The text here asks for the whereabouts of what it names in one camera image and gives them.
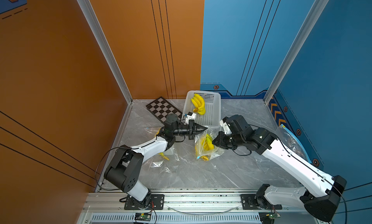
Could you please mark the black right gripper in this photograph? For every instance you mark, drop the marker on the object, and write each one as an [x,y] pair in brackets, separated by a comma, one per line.
[220,138]

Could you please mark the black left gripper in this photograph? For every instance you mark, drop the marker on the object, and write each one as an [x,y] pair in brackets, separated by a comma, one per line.
[192,132]

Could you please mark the yellow green banana bunch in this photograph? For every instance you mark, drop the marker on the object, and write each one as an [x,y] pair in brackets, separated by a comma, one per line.
[204,148]

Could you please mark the clear zip bag blue seal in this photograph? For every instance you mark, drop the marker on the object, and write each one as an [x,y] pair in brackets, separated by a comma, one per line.
[291,141]

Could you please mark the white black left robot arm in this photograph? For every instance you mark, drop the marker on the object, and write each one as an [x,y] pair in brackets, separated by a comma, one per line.
[124,168]

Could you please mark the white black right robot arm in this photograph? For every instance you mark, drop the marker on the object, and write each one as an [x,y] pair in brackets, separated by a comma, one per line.
[319,194]

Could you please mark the white perforated plastic basket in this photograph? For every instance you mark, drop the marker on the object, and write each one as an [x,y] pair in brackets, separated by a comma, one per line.
[205,105]

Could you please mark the black white chessboard box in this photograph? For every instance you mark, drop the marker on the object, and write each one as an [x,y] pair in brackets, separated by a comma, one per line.
[160,108]

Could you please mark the green circuit board right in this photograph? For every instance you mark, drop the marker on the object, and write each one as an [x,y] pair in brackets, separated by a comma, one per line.
[273,216]

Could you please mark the green circuit board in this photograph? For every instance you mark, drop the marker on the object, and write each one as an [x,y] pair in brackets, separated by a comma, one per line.
[142,218]
[273,216]

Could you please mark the green circuit board left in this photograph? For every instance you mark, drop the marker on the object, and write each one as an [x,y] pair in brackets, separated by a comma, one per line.
[142,218]

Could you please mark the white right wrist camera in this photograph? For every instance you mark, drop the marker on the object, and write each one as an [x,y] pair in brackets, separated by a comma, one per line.
[225,126]

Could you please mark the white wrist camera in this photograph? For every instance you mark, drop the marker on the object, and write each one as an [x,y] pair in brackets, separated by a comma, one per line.
[189,116]
[225,126]

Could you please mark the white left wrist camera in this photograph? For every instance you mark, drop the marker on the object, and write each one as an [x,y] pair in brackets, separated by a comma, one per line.
[189,116]

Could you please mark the aluminium front rail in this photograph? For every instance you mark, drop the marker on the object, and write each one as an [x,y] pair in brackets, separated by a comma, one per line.
[189,206]

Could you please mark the aluminium corner post right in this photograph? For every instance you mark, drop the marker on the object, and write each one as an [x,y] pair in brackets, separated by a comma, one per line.
[302,35]

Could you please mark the aluminium corner post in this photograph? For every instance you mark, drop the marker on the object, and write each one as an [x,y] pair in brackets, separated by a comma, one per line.
[302,35]
[94,24]

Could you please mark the aluminium corner post left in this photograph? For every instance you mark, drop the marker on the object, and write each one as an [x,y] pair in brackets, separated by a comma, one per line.
[94,24]

